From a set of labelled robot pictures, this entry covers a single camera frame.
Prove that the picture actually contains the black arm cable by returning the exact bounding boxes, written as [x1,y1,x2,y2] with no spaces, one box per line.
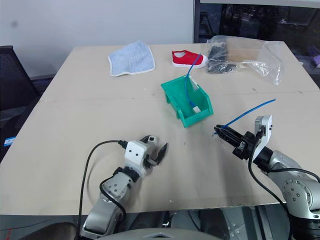
[248,126,320,240]
[78,140,129,237]

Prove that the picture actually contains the clear label holder on bin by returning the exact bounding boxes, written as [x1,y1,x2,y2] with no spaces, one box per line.
[190,76,200,93]

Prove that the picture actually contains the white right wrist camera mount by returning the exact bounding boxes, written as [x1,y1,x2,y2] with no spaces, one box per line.
[251,114,273,160]

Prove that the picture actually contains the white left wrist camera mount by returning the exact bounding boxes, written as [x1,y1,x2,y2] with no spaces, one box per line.
[123,140,149,176]

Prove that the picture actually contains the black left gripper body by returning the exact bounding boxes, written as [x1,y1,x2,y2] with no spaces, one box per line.
[143,143,162,171]

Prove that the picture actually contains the blue cable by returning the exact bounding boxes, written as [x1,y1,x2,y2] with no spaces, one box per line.
[184,53,204,108]
[211,98,277,137]

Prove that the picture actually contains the clear plastic bag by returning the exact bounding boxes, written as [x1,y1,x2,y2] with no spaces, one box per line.
[205,35,285,86]

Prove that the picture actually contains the light blue checked cloth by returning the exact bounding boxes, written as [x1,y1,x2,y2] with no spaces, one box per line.
[107,39,157,78]

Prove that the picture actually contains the red canvas shoe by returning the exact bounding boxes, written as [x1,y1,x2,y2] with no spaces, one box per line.
[171,49,209,69]

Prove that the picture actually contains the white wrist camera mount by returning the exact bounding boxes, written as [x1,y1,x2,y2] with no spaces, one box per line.
[123,140,149,176]
[251,114,273,160]

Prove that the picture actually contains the grey robot torso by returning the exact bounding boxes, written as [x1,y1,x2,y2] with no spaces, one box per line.
[98,226,227,240]

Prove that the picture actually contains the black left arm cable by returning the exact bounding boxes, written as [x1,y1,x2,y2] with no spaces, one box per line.
[78,140,129,237]

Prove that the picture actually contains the black items in bag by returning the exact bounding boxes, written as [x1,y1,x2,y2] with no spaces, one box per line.
[205,40,238,74]

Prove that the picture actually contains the black office chair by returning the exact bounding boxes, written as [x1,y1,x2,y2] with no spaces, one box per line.
[0,45,41,162]

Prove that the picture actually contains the green plastic bin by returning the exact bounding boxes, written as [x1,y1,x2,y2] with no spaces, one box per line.
[160,74,215,129]

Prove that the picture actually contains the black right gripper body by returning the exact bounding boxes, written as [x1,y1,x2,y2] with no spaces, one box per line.
[232,130,263,161]

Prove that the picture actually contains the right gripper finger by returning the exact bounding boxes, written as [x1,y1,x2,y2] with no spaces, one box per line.
[214,123,245,143]
[213,129,242,149]

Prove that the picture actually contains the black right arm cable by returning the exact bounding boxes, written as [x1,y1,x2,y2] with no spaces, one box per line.
[248,126,320,240]

